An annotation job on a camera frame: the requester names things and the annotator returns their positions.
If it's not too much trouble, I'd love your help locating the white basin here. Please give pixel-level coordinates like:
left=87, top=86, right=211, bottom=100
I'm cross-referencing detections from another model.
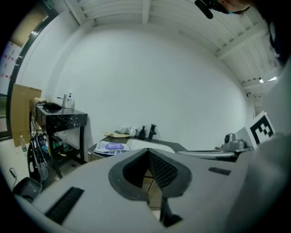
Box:
left=126, top=138, right=176, bottom=154

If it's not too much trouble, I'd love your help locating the black marble side table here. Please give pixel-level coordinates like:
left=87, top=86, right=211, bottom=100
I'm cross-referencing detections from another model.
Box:
left=29, top=99, right=88, bottom=179

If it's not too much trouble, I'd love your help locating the wet wipe pack purple lid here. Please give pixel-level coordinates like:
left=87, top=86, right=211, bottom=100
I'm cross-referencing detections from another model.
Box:
left=93, top=141, right=133, bottom=156

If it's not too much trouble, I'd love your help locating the black head-mounted camera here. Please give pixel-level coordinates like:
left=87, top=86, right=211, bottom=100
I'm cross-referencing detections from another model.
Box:
left=194, top=0, right=219, bottom=20

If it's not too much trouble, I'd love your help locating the green label bottle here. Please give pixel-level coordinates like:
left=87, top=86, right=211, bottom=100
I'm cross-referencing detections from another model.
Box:
left=61, top=134, right=70, bottom=153

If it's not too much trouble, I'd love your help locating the black and white floor appliance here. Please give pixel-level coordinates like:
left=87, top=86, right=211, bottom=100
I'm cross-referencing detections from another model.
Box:
left=27, top=134, right=50, bottom=183

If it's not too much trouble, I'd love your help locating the brown cardboard sheet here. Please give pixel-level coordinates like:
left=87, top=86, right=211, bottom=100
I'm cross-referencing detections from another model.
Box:
left=10, top=83, right=42, bottom=147

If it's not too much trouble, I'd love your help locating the black bag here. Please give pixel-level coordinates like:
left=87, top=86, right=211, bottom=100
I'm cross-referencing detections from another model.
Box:
left=42, top=102, right=63, bottom=113

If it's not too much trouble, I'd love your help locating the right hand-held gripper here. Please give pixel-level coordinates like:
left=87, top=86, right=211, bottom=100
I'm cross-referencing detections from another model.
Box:
left=176, top=111, right=276, bottom=158

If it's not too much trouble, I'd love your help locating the clear plastic container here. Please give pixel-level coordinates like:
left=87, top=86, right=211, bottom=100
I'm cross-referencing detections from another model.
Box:
left=37, top=159, right=50, bottom=181

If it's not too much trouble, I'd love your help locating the person's head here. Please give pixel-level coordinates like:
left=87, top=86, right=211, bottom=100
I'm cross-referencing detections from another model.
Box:
left=213, top=0, right=252, bottom=15

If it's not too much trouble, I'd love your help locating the black soap dispenser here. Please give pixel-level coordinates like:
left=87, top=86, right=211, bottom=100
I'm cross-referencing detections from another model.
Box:
left=138, top=125, right=147, bottom=141

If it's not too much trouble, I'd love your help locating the ceiling light strip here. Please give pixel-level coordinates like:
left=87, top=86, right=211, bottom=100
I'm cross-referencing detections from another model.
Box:
left=258, top=76, right=278, bottom=84

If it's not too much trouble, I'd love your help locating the black faucet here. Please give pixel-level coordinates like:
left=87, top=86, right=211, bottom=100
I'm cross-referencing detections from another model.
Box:
left=147, top=123, right=158, bottom=142

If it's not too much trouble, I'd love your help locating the black window frame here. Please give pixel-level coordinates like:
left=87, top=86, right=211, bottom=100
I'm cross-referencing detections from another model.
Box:
left=5, top=9, right=60, bottom=140

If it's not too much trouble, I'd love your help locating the black cable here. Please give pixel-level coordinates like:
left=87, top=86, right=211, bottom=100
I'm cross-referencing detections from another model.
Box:
left=9, top=167, right=21, bottom=190

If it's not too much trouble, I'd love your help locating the dark grey appliance base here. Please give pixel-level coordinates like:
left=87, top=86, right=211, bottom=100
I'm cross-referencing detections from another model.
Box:
left=12, top=177, right=43, bottom=203

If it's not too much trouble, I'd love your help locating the silver faucet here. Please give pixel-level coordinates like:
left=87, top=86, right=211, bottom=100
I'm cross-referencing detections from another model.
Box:
left=56, top=93, right=69, bottom=109

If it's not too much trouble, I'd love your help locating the beige cloth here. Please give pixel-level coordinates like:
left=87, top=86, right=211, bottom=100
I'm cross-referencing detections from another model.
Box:
left=101, top=131, right=131, bottom=139

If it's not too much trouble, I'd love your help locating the black vanity counter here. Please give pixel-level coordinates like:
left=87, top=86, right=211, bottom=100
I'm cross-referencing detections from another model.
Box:
left=87, top=130, right=188, bottom=163

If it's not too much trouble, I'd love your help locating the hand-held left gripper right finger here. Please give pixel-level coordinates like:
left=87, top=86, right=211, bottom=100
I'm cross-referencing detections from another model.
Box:
left=147, top=147, right=252, bottom=233

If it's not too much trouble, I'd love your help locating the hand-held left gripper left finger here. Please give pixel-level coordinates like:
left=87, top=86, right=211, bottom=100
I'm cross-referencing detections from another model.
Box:
left=31, top=147, right=166, bottom=233

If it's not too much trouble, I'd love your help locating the person's grey and navy shirt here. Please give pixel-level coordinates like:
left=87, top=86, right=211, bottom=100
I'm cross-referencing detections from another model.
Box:
left=224, top=63, right=291, bottom=233

